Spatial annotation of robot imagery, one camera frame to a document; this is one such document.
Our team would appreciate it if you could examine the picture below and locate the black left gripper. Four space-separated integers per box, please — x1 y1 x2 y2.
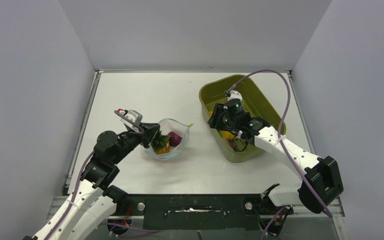
112 121 161 164

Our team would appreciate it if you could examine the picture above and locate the orange toy pineapple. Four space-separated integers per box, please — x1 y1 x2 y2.
150 130 170 155

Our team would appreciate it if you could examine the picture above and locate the yellow toy banana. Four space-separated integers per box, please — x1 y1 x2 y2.
219 130 235 141

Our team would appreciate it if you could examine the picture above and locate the clear zip top bag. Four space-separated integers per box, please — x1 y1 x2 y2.
143 118 194 161

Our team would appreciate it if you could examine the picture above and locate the purple red onion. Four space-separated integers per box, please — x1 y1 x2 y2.
167 131 183 148

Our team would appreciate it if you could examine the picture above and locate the olive green plastic basket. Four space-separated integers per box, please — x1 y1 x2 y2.
198 74 281 163

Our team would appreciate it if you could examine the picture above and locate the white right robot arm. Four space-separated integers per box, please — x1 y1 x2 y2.
207 98 344 214

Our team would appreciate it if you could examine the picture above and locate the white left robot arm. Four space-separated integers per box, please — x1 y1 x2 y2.
24 123 160 240

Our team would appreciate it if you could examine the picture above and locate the small purple toy food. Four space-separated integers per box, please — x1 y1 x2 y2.
226 139 235 149

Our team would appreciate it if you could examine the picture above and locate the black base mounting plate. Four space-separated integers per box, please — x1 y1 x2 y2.
109 193 280 231

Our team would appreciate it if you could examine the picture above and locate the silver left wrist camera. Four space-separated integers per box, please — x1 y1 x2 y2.
114 108 143 133

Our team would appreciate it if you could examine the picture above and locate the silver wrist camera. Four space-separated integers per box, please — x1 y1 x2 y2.
114 108 143 133
225 90 243 105

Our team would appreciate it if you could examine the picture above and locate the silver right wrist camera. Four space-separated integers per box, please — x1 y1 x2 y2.
225 90 243 105

